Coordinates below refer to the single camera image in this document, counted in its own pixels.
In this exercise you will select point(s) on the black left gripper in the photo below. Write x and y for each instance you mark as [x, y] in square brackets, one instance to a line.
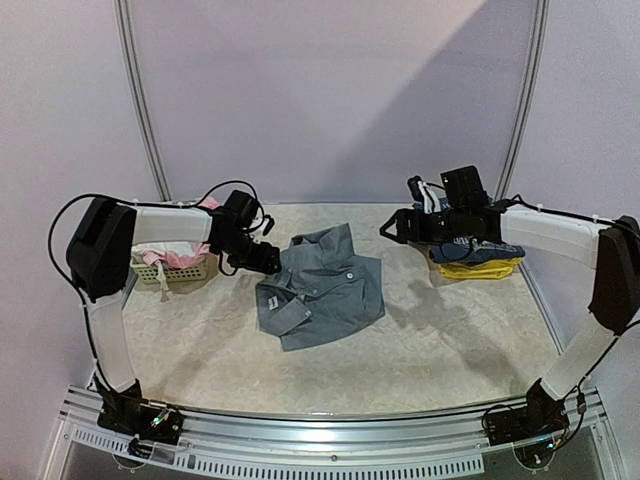
[263, 262]

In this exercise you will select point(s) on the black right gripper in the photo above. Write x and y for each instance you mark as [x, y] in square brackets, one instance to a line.
[408, 226]

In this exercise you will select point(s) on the grey garment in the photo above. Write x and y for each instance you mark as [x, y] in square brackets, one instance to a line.
[325, 291]

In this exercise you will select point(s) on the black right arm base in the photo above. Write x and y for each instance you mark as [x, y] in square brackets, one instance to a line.
[541, 415]

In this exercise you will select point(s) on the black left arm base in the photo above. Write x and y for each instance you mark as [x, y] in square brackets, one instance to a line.
[129, 413]

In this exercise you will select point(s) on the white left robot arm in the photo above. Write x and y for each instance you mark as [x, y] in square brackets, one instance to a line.
[99, 252]

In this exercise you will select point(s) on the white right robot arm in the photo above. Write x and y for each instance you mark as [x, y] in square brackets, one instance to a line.
[585, 267]

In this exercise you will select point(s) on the beige perforated laundry basket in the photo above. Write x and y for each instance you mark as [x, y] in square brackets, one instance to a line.
[152, 275]

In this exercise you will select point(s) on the pink garment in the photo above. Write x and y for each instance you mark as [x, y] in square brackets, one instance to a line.
[176, 255]

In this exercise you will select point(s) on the yellow folded t-shirt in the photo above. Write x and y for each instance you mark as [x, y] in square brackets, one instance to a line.
[491, 270]

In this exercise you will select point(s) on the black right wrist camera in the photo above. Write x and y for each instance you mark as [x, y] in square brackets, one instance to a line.
[462, 187]

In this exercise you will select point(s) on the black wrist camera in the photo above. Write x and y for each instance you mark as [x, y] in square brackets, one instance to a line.
[462, 187]
[248, 213]

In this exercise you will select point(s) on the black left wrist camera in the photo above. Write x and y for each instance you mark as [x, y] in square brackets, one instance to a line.
[248, 213]

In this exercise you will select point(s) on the right aluminium frame post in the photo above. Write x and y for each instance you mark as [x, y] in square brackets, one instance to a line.
[526, 94]

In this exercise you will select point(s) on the aluminium frame post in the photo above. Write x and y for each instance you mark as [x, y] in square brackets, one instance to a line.
[526, 94]
[133, 72]

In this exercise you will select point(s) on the aluminium front rail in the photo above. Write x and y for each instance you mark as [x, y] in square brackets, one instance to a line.
[446, 444]

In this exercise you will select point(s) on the left aluminium frame post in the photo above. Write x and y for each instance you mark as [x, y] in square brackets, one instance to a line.
[133, 72]

